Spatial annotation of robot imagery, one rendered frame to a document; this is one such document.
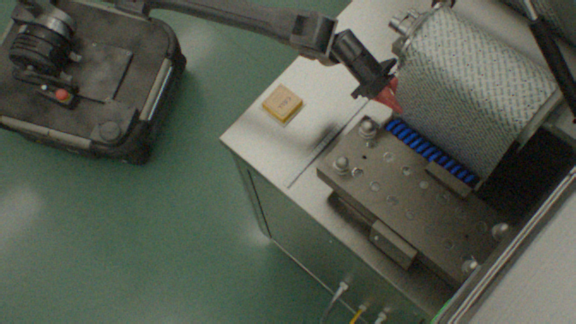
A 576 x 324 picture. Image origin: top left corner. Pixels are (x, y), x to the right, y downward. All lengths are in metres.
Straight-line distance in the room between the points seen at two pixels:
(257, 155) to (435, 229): 0.45
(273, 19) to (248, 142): 0.35
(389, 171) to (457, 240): 0.19
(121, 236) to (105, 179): 0.23
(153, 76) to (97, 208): 0.53
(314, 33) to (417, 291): 0.57
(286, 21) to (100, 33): 1.35
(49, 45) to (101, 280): 0.82
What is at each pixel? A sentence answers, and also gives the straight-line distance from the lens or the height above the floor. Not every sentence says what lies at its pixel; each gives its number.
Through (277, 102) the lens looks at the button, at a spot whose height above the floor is 0.92.
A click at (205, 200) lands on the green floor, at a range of 2.46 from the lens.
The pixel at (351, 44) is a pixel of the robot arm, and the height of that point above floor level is 1.18.
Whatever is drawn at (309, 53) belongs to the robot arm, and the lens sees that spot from 1.30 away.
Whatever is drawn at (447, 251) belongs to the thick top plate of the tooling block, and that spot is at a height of 1.03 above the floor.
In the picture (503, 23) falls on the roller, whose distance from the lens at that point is 1.31.
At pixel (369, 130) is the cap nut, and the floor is 1.06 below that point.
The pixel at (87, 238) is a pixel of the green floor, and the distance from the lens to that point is 2.54.
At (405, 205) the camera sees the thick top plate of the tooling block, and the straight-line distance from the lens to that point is 1.35.
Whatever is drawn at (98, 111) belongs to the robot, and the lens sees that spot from 2.42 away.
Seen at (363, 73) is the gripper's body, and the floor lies 1.14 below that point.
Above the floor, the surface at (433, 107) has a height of 1.17.
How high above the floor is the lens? 2.31
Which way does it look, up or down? 69 degrees down
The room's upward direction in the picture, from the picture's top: 8 degrees counter-clockwise
